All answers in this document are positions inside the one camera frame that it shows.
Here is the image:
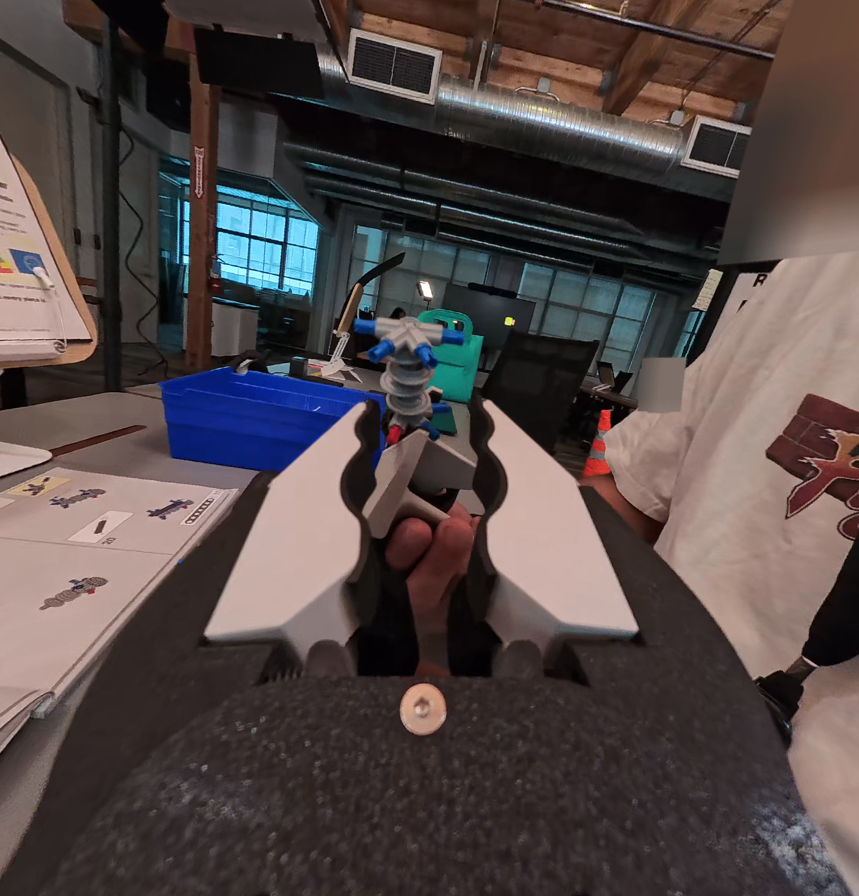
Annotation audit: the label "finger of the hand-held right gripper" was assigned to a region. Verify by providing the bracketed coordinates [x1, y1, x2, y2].
[361, 428, 451, 540]
[408, 437, 478, 494]

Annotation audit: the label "blue plastic bin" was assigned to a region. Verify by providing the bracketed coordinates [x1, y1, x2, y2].
[158, 367, 402, 473]

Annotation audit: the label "silver air duct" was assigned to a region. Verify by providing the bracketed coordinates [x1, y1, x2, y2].
[317, 42, 753, 176]

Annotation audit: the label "black hanging screen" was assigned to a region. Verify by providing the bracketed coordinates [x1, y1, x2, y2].
[195, 28, 325, 99]

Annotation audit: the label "black metal pole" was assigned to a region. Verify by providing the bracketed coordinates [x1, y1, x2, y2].
[97, 0, 126, 393]

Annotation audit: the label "white cabinet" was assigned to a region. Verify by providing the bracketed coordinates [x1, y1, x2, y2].
[211, 297, 261, 358]

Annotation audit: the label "wooden post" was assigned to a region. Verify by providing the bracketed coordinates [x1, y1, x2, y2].
[186, 63, 222, 372]

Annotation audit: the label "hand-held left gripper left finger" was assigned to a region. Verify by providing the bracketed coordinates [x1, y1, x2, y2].
[204, 400, 385, 648]

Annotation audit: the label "grey lego shock absorber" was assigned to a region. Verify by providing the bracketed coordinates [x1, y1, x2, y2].
[380, 357, 451, 449]

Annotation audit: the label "black monitor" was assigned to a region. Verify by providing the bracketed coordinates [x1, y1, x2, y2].
[442, 282, 537, 351]

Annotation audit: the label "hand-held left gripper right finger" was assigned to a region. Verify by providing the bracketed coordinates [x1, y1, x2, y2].
[469, 398, 639, 655]

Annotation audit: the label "teal carry bag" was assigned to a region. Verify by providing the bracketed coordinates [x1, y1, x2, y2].
[417, 308, 486, 406]

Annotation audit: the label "printed instruction sheet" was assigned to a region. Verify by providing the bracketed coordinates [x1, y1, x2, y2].
[0, 105, 94, 351]

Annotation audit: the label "black mesh chair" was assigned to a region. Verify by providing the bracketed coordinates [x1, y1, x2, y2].
[482, 329, 602, 456]

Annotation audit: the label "orange traffic cone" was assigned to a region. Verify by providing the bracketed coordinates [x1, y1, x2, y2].
[584, 408, 616, 479]

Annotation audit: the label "lego instruction booklet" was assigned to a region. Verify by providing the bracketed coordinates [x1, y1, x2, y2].
[0, 468, 240, 771]

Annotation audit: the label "white air vent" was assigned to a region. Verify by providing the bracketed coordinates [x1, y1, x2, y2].
[682, 115, 753, 172]
[347, 28, 444, 106]

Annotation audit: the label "person's right hand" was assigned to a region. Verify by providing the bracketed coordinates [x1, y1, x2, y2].
[384, 493, 483, 666]

